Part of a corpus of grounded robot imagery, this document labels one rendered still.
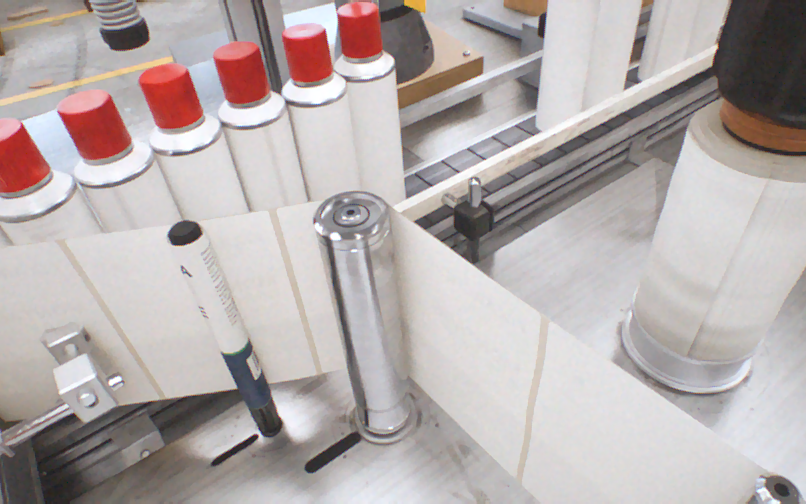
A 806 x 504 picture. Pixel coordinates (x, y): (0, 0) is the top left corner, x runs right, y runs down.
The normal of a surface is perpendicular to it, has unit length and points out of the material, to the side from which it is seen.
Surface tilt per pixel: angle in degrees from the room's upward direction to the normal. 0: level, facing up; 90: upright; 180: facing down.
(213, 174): 90
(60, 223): 90
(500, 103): 0
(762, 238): 91
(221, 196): 90
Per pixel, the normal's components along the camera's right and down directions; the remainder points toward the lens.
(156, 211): 0.81, 0.35
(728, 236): -0.62, 0.58
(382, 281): 0.63, 0.49
